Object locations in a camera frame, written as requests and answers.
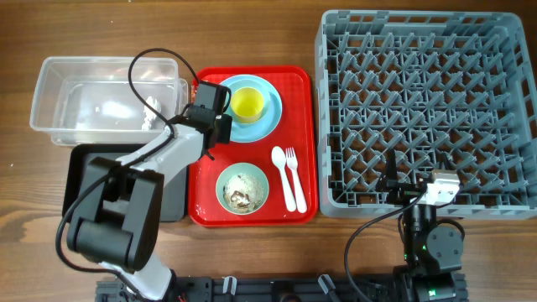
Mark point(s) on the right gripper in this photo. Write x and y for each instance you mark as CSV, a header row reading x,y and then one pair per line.
x,y
404,191

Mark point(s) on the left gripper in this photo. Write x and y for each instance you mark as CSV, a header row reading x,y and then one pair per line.
x,y
226,132

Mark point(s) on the mint green bowl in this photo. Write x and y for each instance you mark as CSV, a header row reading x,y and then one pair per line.
x,y
240,168

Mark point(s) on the white plastic spoon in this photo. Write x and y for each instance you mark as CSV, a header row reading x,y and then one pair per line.
x,y
279,161

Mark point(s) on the white tissue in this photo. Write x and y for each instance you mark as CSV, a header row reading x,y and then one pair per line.
x,y
149,116

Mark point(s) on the rice and food scraps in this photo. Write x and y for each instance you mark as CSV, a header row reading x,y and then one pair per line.
x,y
243,193

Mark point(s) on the white plastic fork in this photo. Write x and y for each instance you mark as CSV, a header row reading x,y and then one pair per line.
x,y
292,163

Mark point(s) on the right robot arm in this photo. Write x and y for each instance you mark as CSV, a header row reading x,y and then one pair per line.
x,y
432,246

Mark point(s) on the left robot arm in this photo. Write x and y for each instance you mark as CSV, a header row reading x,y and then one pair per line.
x,y
114,221

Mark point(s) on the grey dishwasher rack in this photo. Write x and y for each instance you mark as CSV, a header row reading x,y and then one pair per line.
x,y
427,86

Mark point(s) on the black food waste tray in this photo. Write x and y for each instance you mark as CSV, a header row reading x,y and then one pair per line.
x,y
174,203

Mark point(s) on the clear plastic waste bin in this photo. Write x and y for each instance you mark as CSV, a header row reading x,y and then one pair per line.
x,y
99,99

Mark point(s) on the light blue plate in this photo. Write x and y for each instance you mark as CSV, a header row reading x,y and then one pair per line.
x,y
252,132

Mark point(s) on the yellow plastic cup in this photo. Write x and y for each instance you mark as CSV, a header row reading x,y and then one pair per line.
x,y
247,104

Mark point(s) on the light blue bowl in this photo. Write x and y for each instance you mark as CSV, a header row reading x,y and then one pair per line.
x,y
266,97

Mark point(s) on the red serving tray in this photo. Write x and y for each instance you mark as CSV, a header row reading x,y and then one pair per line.
x,y
295,129

